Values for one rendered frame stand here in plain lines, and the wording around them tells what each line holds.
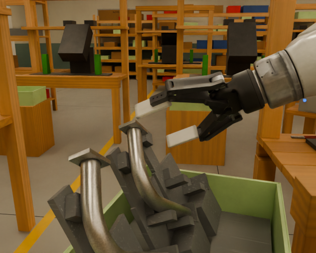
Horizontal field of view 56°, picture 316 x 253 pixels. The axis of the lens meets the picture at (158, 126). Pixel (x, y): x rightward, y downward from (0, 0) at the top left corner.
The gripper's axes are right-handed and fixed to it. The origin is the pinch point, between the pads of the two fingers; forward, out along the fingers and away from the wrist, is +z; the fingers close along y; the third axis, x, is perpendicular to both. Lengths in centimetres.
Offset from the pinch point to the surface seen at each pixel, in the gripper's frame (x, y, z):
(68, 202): 16.4, 13.8, 9.7
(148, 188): 11.3, -1.9, 4.5
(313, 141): -27, -95, -36
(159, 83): -503, -527, 193
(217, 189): 1.4, -40.5, 0.4
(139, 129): -1.0, 0.0, 4.1
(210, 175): -2.1, -37.3, 0.6
